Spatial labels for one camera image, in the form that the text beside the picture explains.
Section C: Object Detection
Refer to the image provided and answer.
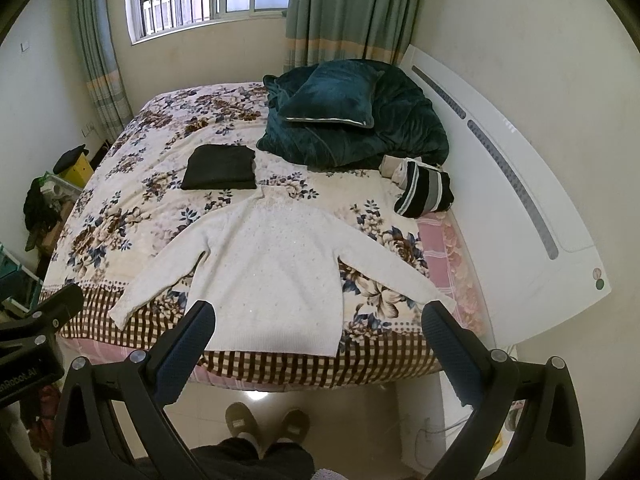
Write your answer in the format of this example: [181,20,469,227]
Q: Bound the white bed headboard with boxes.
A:
[400,46,611,347]

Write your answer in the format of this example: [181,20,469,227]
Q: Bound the floral bed blanket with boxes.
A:
[42,82,438,391]

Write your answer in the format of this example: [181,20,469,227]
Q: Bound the black bag on shelf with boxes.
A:
[23,178,62,252]

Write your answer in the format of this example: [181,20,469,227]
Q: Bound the right green curtain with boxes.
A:
[283,0,419,72]

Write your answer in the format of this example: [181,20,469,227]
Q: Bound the black hat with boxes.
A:
[53,144,89,174]

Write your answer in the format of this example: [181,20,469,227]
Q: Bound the green storage rack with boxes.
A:
[0,246,42,318]

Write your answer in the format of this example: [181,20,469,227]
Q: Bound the beige crumpled garment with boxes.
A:
[378,155,422,188]

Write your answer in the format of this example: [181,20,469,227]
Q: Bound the dark teal velvet pillow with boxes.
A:
[279,60,384,129]

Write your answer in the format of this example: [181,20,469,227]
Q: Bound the white knit sweater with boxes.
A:
[108,188,456,358]

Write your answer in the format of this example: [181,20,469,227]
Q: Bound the pink mattress sheet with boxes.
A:
[418,212,491,337]

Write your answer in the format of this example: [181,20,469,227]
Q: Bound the right grey slipper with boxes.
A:
[276,408,310,444]

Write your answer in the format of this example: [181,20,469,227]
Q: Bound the white bedside cabinet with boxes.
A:
[397,343,519,480]

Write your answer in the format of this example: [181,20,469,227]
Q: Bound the left green curtain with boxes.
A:
[70,0,132,143]

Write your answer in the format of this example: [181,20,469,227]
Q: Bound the dark teal velvet duvet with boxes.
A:
[256,58,449,170]

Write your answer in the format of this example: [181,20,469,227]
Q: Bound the green curtain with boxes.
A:
[70,0,132,143]
[283,0,419,72]

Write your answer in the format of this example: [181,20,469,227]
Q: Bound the yellow box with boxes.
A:
[58,153,93,188]

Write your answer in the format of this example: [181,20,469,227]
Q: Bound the folded black garment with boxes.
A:
[181,144,256,191]

